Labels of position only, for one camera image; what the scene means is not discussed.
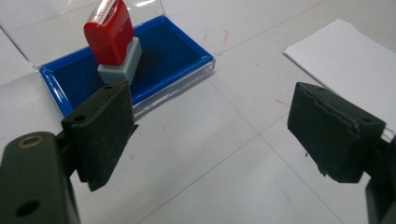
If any blue ink pad clear case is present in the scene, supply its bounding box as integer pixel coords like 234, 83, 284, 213
0, 0, 217, 121

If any white paper sheet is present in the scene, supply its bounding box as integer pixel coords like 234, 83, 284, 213
282, 19, 396, 133

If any red stamp with grey base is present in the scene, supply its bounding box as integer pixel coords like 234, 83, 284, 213
83, 0, 143, 86

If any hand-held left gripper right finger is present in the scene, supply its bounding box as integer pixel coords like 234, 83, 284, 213
286, 81, 388, 184

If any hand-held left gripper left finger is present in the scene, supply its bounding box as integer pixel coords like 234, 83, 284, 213
61, 80, 139, 192

